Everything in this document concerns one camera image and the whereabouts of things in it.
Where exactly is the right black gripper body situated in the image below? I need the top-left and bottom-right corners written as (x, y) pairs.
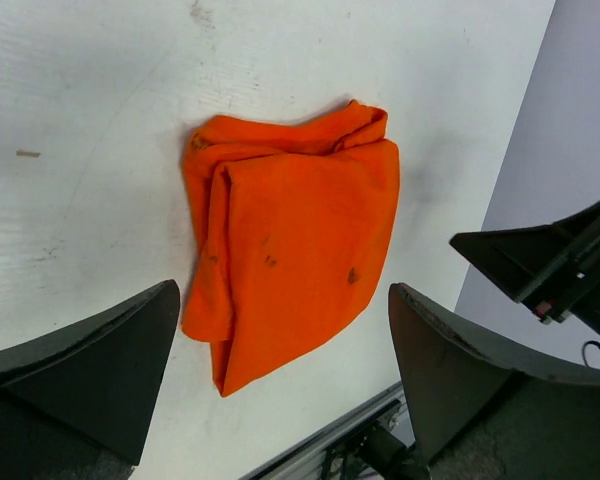
top-left (522, 237), bottom-right (600, 335)

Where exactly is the aluminium mounting rail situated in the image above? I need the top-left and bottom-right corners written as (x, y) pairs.
top-left (241, 383), bottom-right (407, 479)

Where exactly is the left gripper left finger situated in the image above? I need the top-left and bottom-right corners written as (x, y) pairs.
top-left (0, 280), bottom-right (180, 479)

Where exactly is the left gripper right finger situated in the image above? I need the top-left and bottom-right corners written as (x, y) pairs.
top-left (388, 283), bottom-right (600, 479)

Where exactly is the orange t-shirt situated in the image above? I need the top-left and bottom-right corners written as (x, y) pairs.
top-left (182, 101), bottom-right (400, 397)

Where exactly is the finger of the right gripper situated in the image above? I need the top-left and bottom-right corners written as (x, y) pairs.
top-left (450, 200), bottom-right (600, 303)

